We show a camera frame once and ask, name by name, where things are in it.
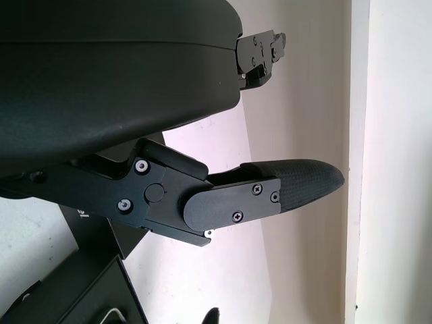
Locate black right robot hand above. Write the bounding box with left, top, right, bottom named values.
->
left=198, top=307, right=222, bottom=324

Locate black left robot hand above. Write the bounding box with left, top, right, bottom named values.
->
left=0, top=0, right=345, bottom=249

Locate small silver depth camera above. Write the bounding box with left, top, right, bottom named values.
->
left=99, top=298, right=128, bottom=324

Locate black box base with insert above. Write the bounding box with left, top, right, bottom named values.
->
left=0, top=252, right=150, bottom=324

